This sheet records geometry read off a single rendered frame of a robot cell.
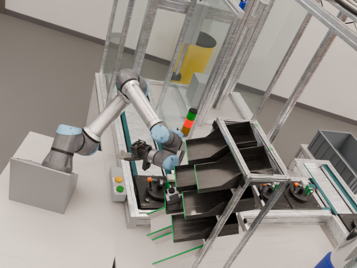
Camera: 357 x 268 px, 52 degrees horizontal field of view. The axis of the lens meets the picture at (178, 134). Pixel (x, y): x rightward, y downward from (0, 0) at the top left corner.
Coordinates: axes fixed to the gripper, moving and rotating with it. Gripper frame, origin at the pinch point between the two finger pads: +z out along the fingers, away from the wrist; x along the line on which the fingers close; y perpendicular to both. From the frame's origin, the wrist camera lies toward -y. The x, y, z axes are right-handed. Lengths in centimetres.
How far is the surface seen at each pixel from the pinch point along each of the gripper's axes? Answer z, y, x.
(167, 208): -40.1, -11.8, 14.8
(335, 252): -100, -52, -31
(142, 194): -8.9, -24.3, 5.0
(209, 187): -70, 14, 17
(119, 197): -1.1, -22.3, 14.1
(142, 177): -0.2, -22.3, -4.4
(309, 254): -80, -85, -49
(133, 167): 10.5, -20.5, -7.8
